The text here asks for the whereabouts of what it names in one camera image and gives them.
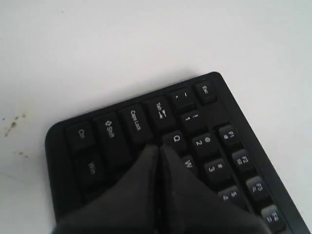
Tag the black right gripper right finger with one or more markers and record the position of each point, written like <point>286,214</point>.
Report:
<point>190,207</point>

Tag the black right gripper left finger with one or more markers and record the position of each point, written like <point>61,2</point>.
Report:
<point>126,208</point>

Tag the black acer keyboard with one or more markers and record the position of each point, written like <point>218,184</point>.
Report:
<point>198,117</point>

